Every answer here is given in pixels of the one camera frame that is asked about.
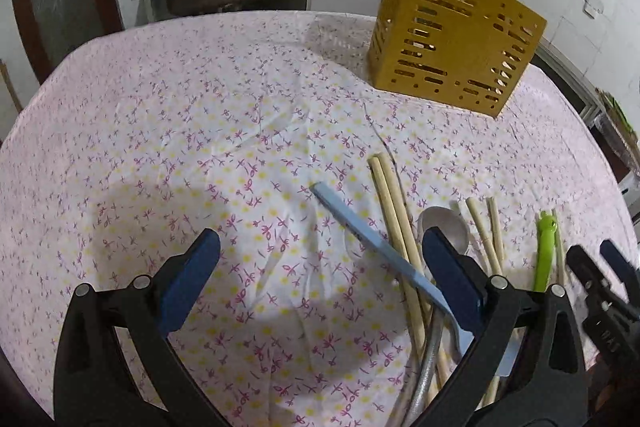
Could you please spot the green bundle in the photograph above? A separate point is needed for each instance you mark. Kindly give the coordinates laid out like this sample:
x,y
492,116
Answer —
x,y
615,109

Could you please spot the long side counter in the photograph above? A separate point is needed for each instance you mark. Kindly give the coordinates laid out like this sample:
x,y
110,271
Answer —
x,y
570,77

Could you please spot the pink floral tablecloth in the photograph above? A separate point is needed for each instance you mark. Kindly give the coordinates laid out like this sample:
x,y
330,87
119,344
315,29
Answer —
x,y
200,132

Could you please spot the metal spoon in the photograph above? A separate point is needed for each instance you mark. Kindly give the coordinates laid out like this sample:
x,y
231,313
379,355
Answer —
x,y
445,227

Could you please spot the yellow slotted utensil holder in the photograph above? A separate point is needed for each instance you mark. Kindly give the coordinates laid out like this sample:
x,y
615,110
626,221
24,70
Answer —
x,y
450,42

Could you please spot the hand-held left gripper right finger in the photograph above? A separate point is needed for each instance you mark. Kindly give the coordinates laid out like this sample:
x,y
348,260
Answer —
x,y
450,277

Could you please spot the blue plastic utensil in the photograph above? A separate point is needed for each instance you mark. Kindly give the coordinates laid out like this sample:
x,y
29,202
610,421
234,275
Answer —
x,y
365,232

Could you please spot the green plastic utensil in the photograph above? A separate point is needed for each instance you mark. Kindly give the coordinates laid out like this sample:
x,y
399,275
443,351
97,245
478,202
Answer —
x,y
544,257

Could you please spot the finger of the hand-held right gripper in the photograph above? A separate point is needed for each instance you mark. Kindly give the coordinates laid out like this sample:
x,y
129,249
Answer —
x,y
622,267
607,322

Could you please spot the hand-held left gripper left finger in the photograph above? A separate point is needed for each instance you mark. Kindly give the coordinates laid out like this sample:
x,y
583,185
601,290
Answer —
x,y
192,277

